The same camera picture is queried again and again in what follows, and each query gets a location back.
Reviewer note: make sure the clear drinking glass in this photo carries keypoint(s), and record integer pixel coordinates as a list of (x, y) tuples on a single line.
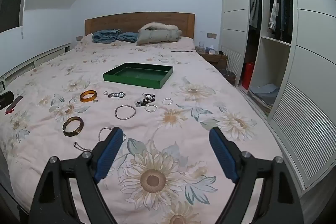
[(201, 45)]

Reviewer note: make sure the silver wristwatch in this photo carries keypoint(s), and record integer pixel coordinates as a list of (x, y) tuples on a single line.
[(120, 94)]

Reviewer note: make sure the grey hanging coat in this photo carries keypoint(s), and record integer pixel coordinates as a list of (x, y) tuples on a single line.
[(254, 3)]

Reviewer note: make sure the wall switch panel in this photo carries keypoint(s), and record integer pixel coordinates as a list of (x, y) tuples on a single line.
[(211, 35), (79, 38)]

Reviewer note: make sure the green jewelry tray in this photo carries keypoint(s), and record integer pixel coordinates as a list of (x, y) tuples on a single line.
[(136, 74)]

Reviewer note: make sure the blue tissue box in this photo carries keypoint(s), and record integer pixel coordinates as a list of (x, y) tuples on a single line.
[(210, 50)]

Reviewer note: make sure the wooden headboard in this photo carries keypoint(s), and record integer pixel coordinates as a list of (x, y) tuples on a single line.
[(118, 22)]

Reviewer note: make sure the grey fur-trimmed jacket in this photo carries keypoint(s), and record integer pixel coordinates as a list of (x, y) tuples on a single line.
[(157, 35)]

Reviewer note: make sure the blue knit blanket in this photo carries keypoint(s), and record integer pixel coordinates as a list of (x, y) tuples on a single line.
[(107, 35)]

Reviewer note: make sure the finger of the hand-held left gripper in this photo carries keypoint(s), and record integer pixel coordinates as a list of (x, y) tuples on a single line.
[(14, 105)]

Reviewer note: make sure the dark hanging clothes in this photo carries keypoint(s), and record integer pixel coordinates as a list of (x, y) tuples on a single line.
[(285, 8)]

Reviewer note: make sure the dark olive bangle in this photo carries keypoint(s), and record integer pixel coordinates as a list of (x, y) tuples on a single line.
[(65, 130)]

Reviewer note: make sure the thin silver bangle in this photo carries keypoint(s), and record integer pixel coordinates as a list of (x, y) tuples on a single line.
[(134, 111)]

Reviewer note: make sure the folded grey clothes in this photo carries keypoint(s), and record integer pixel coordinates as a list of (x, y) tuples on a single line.
[(263, 94)]

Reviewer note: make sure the wooden nightstand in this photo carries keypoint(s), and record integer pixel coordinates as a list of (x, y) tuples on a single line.
[(215, 60)]

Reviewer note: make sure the striped hanging shirt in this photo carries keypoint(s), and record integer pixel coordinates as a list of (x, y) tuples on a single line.
[(273, 11)]

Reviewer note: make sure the amber orange bangle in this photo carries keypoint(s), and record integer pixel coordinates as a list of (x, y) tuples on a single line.
[(82, 98)]

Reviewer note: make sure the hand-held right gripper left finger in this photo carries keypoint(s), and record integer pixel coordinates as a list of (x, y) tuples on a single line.
[(110, 150)]

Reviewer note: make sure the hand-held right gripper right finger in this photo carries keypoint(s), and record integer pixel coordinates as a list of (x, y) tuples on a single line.
[(221, 153)]

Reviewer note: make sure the white wardrobe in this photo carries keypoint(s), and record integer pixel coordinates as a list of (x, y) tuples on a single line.
[(309, 69)]

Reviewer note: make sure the dark wicker basket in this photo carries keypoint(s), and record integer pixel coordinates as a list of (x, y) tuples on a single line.
[(227, 77)]

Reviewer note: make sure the red bag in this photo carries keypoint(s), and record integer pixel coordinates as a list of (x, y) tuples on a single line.
[(248, 75)]

